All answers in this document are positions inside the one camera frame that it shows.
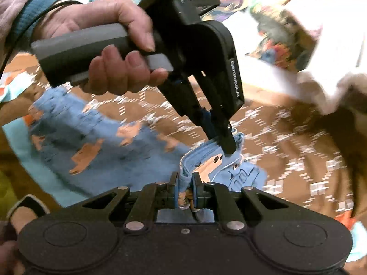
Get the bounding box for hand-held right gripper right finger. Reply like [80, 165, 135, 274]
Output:
[192, 172, 300, 233]

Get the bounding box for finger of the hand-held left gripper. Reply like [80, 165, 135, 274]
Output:
[199, 107, 219, 141]
[211, 106, 238, 154]

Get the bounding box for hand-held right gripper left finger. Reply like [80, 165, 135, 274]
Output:
[69, 172, 180, 233]

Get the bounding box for blue pants with orange print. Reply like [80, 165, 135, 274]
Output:
[29, 87, 268, 209]

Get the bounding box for person's right forearm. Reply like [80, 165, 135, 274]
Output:
[0, 203, 35, 275]

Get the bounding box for person's left forearm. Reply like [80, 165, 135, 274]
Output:
[0, 0, 62, 63]

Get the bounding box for person's left hand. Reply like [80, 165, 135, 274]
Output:
[43, 0, 170, 96]

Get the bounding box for brown printed blanket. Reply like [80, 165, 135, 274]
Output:
[0, 52, 367, 224]

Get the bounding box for white hanging garment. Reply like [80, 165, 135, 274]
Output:
[270, 0, 367, 115]

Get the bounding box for colourful striped bedsheet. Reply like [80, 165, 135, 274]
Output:
[0, 69, 367, 264]

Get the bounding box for black cable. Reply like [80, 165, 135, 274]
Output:
[0, 1, 83, 75]

